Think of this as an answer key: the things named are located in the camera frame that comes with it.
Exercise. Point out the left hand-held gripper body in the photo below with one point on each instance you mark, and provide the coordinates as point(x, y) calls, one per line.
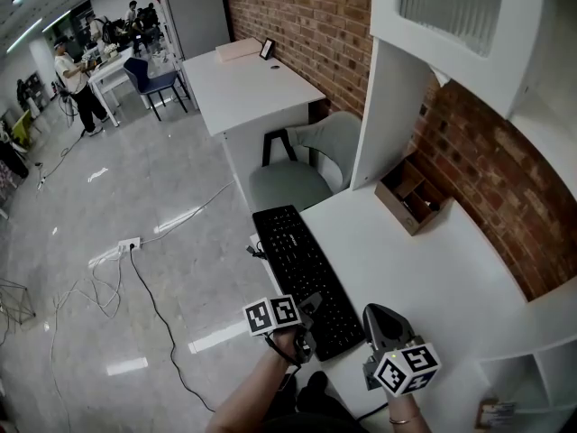
point(272, 315)

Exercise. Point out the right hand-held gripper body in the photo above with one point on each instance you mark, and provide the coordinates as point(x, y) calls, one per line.
point(399, 368)

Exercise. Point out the black keyboard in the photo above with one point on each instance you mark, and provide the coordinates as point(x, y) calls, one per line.
point(297, 260)

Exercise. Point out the person's right forearm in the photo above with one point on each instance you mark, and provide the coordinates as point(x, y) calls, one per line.
point(405, 415)

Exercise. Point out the person's left forearm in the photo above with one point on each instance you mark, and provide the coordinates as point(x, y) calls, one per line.
point(252, 390)

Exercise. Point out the wooden desk organizer box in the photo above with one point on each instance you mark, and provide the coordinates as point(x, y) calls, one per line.
point(412, 205)

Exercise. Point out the small white desk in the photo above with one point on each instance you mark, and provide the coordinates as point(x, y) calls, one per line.
point(245, 88)

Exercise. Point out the person's black trousers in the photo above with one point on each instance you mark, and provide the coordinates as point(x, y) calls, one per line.
point(315, 404)

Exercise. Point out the small labelled packet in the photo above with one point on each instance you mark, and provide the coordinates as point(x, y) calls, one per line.
point(498, 415)

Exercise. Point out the grey-green padded chair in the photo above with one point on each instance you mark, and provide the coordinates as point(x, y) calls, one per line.
point(288, 185)

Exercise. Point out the white open shelf unit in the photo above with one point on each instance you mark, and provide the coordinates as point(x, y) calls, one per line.
point(541, 377)

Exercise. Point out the white power strip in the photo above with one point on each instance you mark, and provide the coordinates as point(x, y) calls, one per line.
point(130, 243)

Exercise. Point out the white upright side panel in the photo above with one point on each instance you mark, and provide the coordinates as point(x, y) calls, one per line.
point(387, 115)

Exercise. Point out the blue chair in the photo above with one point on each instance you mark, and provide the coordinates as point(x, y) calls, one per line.
point(151, 81)

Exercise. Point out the pale pink flat box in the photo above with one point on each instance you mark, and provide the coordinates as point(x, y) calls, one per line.
point(236, 50)

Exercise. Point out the white table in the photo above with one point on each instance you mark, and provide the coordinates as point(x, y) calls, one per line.
point(110, 70)

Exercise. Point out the yellow chair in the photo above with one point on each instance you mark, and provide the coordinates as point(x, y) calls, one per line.
point(22, 126)

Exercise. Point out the grey partition panel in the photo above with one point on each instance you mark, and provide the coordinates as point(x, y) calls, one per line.
point(194, 11)

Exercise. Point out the group of seated people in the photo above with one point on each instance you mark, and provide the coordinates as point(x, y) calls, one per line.
point(142, 21)

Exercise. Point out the black picture frame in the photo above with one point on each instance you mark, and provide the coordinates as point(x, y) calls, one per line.
point(267, 48)

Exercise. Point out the white wall cabinet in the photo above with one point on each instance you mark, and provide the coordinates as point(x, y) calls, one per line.
point(532, 39)

